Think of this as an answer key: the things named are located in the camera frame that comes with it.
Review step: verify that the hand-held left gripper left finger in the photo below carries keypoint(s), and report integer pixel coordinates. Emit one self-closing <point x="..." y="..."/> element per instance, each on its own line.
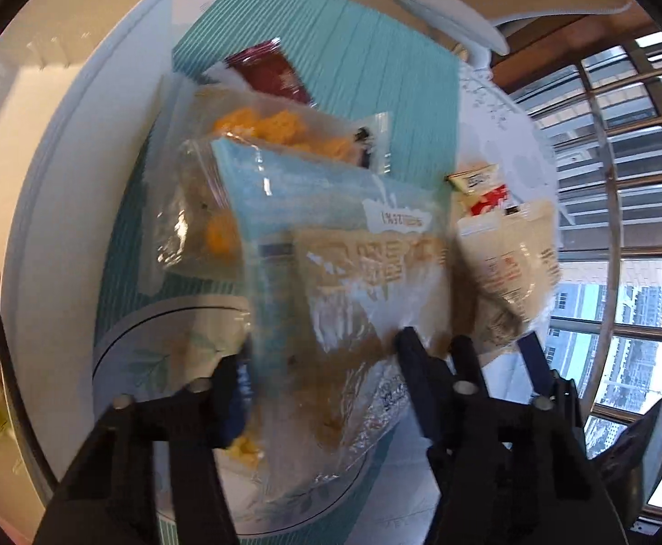
<point x="239" y="403"/>

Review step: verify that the metal window grille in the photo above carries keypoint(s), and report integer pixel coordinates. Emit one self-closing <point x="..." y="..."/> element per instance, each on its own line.
<point x="620" y="210"/>

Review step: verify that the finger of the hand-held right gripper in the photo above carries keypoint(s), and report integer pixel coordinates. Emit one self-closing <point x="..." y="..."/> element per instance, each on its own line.
<point x="535" y="360"/>

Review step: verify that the clear bag of orange snacks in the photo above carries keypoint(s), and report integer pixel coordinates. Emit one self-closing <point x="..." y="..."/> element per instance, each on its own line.
<point x="206" y="181"/>

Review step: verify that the white plastic storage bin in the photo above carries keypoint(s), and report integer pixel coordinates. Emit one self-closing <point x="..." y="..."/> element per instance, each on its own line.
<point x="81" y="153"/>

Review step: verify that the beige snack packet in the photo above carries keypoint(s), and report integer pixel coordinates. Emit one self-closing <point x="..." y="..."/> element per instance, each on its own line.
<point x="507" y="278"/>

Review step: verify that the teal striped placemat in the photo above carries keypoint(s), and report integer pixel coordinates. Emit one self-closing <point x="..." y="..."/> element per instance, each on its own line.
<point x="365" y="68"/>

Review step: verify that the grey office chair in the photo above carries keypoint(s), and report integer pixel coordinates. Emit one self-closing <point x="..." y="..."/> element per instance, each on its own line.
<point x="433" y="5"/>

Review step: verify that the large clear beige cracker bag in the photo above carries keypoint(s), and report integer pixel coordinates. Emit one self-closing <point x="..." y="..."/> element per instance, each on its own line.
<point x="353" y="295"/>

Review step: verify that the dark red snack packet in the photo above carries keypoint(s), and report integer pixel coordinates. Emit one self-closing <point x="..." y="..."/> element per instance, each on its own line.
<point x="268" y="68"/>

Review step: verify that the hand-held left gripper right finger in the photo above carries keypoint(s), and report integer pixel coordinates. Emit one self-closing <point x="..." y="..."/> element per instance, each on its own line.
<point x="416" y="369"/>

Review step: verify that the red and white snack packet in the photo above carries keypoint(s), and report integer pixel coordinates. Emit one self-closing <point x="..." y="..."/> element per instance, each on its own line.
<point x="473" y="177"/>
<point x="492" y="201"/>

